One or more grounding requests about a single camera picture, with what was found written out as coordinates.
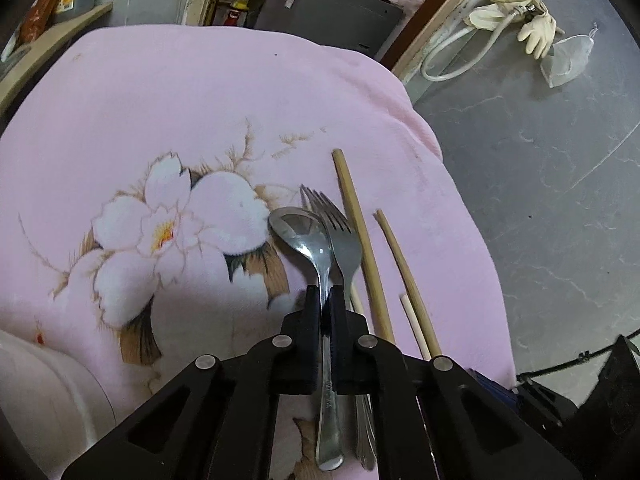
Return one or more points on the orange snack packet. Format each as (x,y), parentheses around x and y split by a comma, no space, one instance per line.
(47,5)

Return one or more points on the pink floral blanket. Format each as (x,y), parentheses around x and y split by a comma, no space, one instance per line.
(200,110)

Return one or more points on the tapered bamboo chopstick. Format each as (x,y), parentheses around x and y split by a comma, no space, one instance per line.
(405,270)

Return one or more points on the red bottle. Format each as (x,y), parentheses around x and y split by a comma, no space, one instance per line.
(234,14)

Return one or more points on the cream rubber glove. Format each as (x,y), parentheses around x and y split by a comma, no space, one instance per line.
(492,10)
(540,32)

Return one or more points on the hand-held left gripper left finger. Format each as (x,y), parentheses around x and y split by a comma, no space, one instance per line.
(312,320)

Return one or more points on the long bamboo chopstick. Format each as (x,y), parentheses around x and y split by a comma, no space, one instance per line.
(357,230)

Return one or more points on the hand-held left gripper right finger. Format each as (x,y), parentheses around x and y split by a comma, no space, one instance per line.
(339,320)

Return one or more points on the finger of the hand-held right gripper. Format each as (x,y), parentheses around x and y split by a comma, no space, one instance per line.
(495,390)

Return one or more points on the white plastic container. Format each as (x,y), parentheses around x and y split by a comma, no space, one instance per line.
(45,400)

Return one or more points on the wooden door frame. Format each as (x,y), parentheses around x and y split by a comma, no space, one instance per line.
(440,15)

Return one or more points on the pale chopstick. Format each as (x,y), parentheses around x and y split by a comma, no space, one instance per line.
(413,320)
(357,305)

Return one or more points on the grey refrigerator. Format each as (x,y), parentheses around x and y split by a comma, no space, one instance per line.
(325,15)

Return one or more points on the metal spoon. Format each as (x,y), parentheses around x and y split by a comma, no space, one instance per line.
(300,240)

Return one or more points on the metal fork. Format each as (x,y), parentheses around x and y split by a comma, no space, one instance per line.
(345,250)

